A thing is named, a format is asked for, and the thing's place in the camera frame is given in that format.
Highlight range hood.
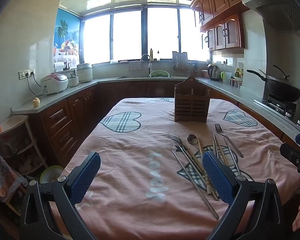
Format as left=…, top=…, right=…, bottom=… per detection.
left=241, top=0, right=300, bottom=37

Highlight floral cloth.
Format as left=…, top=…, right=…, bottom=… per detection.
left=0, top=135, right=28, bottom=203

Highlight chrome kitchen faucet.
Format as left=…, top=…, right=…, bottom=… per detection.
left=141, top=54, right=153, bottom=77

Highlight metal spoon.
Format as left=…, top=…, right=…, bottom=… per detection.
left=187, top=134, right=205, bottom=164

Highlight black power cable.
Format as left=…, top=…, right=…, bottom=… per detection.
left=27, top=73, right=44, bottom=93

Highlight wooden lower cabinets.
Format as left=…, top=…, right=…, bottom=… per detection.
left=27, top=80, right=298, bottom=170

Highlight wall power outlet strip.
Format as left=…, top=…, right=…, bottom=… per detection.
left=18, top=69, right=36, bottom=80

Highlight wooden upper cabinets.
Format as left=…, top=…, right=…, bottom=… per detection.
left=190, top=0, right=278, bottom=52

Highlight pale green bowl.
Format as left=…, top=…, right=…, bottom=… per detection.
left=39, top=165, right=64, bottom=184

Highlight wooden cabinets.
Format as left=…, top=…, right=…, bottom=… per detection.
left=27, top=80, right=298, bottom=170
left=190, top=0, right=278, bottom=52

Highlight white and pink rice cooker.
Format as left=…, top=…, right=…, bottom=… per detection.
left=40, top=73, right=69, bottom=95

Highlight wooden chopstick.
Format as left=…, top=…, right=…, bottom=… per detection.
left=177, top=136, right=219, bottom=202
left=215, top=140, right=229, bottom=167
left=196, top=133, right=205, bottom=157

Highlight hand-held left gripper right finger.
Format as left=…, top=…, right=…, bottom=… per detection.
left=202, top=151, right=288, bottom=240

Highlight pink printed tablecloth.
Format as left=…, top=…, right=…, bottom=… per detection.
left=50, top=97, right=300, bottom=240

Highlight metal fork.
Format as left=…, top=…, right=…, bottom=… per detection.
left=214, top=123, right=244, bottom=158
left=169, top=134, right=207, bottom=179

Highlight tropical fruit wall poster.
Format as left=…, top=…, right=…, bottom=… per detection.
left=54, top=7, right=80, bottom=64

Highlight wooden utensil holder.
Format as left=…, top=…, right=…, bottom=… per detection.
left=174, top=76, right=211, bottom=123

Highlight dish drying rack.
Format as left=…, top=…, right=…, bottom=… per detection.
left=172, top=51, right=198, bottom=72

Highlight kitchen window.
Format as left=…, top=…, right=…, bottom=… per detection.
left=81, top=6, right=210, bottom=65

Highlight gas stove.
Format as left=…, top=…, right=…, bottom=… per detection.
left=254, top=94, right=300, bottom=127

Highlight steel electric kettle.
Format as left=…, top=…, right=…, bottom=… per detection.
left=207, top=63, right=222, bottom=81

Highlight green vegetable basin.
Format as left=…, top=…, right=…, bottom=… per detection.
left=149, top=70, right=170, bottom=78

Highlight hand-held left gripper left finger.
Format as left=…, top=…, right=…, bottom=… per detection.
left=19, top=151, right=101, bottom=240

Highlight metal chopstick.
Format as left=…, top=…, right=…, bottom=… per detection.
left=222, top=136, right=241, bottom=176
left=212, top=131, right=219, bottom=159
left=172, top=150, right=220, bottom=220

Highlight tall white electric cooker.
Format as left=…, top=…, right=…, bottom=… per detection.
left=76, top=63, right=93, bottom=83

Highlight grey speckled countertop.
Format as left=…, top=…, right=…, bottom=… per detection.
left=11, top=76, right=300, bottom=140

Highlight black wok with lid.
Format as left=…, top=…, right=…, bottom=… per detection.
left=247, top=65, right=300, bottom=103

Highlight wooden corner shelf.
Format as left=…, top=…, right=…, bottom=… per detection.
left=0, top=115, right=48, bottom=180

